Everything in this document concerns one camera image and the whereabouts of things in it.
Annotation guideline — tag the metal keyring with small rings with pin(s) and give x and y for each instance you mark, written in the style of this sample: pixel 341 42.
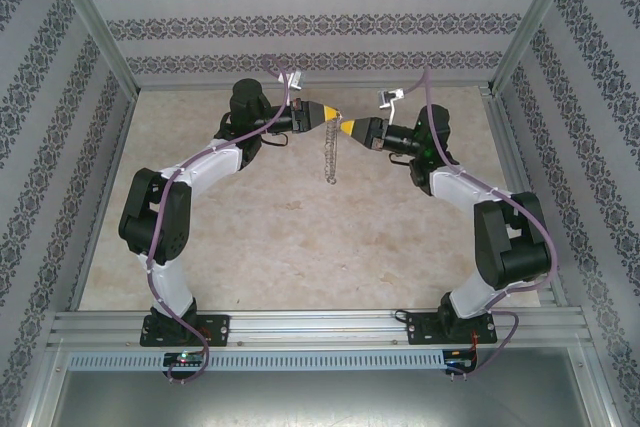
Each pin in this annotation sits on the metal keyring with small rings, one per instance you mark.
pixel 330 147

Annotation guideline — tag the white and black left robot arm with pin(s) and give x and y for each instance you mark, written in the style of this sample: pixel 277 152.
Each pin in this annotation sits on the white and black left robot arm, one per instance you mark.
pixel 155 217

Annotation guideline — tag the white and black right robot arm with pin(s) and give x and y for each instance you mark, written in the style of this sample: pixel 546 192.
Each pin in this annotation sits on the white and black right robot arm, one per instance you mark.
pixel 510 247

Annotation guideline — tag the small circuit board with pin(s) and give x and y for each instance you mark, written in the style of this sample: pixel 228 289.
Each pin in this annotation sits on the small circuit board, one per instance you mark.
pixel 460 361
pixel 185 359

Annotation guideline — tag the grey metal sheet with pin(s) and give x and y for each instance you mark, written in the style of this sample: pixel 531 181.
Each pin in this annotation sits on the grey metal sheet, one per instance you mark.
pixel 320 402

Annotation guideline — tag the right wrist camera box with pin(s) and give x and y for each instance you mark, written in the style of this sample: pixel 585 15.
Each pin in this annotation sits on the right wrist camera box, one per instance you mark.
pixel 390 97

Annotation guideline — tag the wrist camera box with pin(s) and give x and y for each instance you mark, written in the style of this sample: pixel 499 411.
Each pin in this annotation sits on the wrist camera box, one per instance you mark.
pixel 390 97
pixel 295 81

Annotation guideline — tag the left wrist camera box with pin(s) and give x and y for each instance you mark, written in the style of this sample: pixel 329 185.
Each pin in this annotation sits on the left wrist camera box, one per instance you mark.
pixel 295 81

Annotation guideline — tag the aluminium side rail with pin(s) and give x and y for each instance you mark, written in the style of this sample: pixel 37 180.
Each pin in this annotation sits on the aluminium side rail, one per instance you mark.
pixel 511 157
pixel 115 157

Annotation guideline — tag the aluminium corner post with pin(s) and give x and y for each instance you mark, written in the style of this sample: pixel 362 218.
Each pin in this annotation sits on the aluminium corner post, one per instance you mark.
pixel 95 22
pixel 531 22

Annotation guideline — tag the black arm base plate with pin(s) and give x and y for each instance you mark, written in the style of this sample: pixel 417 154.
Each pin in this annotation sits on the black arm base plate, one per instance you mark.
pixel 217 331
pixel 420 329

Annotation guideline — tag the aluminium mounting rail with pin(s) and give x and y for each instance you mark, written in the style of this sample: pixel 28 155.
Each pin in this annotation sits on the aluminium mounting rail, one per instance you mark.
pixel 320 329

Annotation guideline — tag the aluminium frame beam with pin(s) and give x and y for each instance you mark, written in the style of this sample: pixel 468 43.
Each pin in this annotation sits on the aluminium frame beam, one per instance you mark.
pixel 42 392
pixel 597 392

